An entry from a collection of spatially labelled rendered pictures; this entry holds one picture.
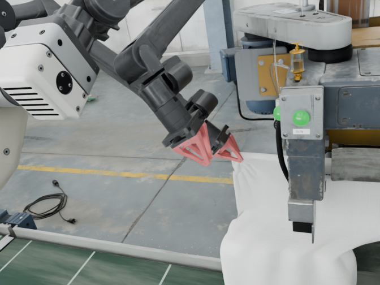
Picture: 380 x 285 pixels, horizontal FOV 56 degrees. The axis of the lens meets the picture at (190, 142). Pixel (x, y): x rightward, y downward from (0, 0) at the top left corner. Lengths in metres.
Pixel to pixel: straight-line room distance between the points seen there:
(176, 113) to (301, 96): 0.23
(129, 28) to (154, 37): 6.15
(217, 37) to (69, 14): 5.16
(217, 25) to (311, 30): 4.93
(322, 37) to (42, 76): 0.54
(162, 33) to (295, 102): 0.30
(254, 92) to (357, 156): 0.38
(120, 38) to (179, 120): 6.35
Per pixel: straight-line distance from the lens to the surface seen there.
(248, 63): 1.13
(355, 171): 0.97
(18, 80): 0.55
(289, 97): 0.67
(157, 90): 0.69
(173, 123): 0.70
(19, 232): 2.26
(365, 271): 1.50
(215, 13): 5.70
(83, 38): 0.63
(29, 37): 0.59
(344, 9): 1.18
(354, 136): 1.08
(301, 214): 0.84
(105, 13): 0.67
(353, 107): 0.73
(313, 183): 0.80
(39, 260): 2.02
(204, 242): 2.35
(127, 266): 1.77
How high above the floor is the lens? 1.56
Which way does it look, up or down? 26 degrees down
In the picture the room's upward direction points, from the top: 10 degrees counter-clockwise
